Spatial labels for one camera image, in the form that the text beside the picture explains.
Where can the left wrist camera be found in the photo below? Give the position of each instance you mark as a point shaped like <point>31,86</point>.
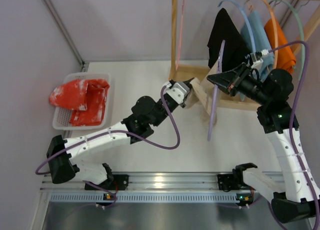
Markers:
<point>178,91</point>

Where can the wooden clothes rack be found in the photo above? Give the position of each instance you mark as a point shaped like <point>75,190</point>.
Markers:
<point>186,72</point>

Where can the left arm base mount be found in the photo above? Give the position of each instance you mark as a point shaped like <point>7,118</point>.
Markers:
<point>116,182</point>

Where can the orange trousers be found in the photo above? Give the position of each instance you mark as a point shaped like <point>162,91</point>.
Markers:
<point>285,58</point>

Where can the aluminium rail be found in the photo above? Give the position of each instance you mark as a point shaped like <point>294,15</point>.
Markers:
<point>148,181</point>

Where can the light blue trousers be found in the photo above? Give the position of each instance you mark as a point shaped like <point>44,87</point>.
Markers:
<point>267,64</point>

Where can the red white cloth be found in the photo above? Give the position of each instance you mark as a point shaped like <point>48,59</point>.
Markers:
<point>86,98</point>

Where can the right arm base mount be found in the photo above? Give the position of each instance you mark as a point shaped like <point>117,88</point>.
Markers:
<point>227,182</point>

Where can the green hanger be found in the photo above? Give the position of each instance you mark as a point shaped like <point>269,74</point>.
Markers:
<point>301,32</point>

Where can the orange hanger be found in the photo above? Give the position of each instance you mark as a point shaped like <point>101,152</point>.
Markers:
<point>275,27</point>

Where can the pink hanger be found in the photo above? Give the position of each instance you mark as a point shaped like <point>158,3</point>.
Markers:
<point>180,35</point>

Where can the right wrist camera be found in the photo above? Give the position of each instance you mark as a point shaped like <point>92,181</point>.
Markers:
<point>256,58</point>

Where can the black trousers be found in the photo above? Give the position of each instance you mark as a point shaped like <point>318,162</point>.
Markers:
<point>235,48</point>

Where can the beige trousers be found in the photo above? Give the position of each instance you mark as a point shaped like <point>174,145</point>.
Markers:
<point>203,95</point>

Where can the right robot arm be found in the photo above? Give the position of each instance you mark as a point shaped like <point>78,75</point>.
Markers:
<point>299,197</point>

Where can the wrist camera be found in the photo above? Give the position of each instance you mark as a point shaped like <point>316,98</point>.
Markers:
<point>256,58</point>
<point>178,91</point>

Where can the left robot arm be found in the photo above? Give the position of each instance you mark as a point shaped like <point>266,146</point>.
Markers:
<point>68,158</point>

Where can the white plastic basket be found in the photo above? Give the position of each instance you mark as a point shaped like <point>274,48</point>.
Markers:
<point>62,116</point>

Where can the grey cable duct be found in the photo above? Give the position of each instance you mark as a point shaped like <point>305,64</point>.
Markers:
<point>145,197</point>

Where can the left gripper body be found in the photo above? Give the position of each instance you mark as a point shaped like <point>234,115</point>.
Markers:
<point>186,83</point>

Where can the purple hanger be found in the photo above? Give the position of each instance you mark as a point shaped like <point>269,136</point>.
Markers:
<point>215,92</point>

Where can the blue hanger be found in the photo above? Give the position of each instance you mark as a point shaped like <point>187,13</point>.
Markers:
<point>247,22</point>

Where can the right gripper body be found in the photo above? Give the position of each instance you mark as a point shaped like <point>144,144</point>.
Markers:
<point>237,78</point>

